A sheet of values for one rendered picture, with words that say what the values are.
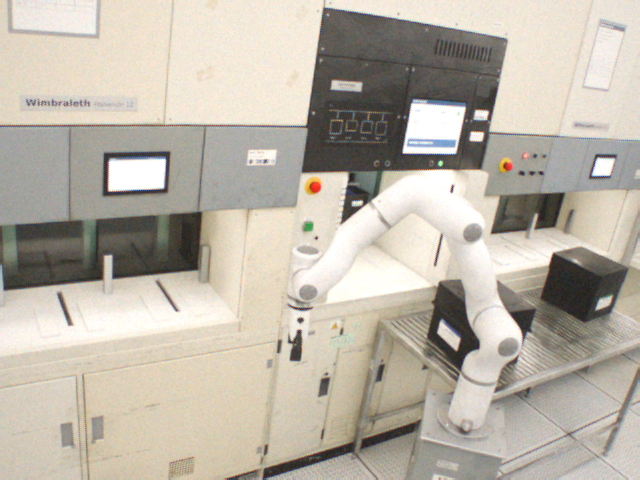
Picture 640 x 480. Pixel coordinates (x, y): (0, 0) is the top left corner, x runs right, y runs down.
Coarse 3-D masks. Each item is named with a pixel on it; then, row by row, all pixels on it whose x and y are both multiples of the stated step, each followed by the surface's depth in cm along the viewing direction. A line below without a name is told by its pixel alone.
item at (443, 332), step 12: (432, 324) 239; (444, 324) 232; (432, 336) 239; (444, 336) 232; (456, 336) 225; (468, 336) 218; (444, 348) 232; (456, 348) 225; (468, 348) 218; (456, 360) 225; (516, 360) 231
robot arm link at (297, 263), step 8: (296, 248) 163; (304, 248) 164; (312, 248) 164; (296, 256) 160; (304, 256) 160; (312, 256) 160; (320, 256) 162; (296, 264) 161; (304, 264) 160; (312, 264) 160; (296, 272) 160; (288, 280) 166; (288, 288) 166
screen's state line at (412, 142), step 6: (408, 138) 224; (414, 138) 225; (420, 138) 227; (408, 144) 225; (414, 144) 226; (420, 144) 228; (426, 144) 230; (432, 144) 231; (438, 144) 233; (444, 144) 235; (450, 144) 236
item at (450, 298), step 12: (444, 288) 231; (456, 288) 230; (504, 288) 236; (444, 300) 231; (456, 300) 224; (504, 300) 225; (516, 300) 227; (444, 312) 230; (456, 312) 224; (516, 312) 218; (528, 312) 221; (456, 324) 223; (468, 324) 217; (528, 324) 224
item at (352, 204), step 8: (352, 184) 297; (360, 184) 300; (360, 192) 298; (344, 200) 286; (352, 200) 289; (360, 200) 292; (344, 208) 288; (352, 208) 291; (360, 208) 294; (344, 216) 290
